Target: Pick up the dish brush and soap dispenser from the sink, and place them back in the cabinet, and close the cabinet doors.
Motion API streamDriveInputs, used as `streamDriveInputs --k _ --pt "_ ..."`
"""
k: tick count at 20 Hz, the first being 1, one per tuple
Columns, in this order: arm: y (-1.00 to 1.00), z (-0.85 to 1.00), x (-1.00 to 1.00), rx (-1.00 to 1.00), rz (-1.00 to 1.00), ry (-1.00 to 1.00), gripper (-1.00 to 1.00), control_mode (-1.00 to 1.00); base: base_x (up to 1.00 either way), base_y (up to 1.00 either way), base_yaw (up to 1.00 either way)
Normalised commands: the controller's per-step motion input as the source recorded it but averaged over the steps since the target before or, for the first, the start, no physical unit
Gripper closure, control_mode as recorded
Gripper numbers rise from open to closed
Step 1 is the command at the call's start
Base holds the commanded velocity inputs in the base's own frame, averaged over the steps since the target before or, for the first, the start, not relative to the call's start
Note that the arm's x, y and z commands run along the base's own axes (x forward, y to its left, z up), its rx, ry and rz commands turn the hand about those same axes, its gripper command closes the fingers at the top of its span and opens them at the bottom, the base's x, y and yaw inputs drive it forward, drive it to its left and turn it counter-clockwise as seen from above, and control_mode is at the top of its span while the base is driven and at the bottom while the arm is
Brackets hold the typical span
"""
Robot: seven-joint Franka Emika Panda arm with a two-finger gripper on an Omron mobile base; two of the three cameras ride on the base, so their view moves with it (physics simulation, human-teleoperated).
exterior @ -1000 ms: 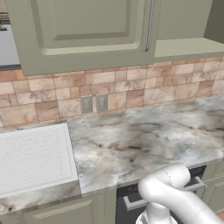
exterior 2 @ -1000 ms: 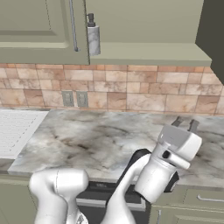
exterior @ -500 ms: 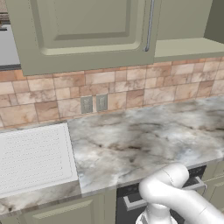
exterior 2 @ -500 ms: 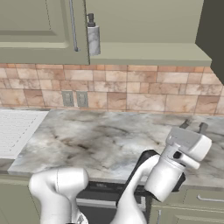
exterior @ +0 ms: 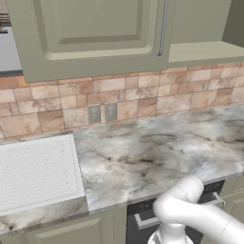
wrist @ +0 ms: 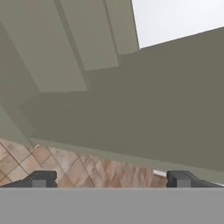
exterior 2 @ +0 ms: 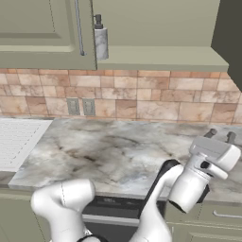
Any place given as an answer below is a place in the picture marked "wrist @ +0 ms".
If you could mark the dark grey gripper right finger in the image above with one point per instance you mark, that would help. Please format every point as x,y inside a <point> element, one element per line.
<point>178,177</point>

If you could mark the olive green wall cabinet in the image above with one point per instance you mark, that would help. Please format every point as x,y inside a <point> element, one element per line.
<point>151,110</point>

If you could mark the wide olive green cabinet door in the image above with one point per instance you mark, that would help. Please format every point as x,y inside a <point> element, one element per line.
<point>43,46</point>

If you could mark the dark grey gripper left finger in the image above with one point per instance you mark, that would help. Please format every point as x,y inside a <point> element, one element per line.
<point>43,177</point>

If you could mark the narrow olive green cabinet door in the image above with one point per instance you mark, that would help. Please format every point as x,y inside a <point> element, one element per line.
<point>90,35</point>

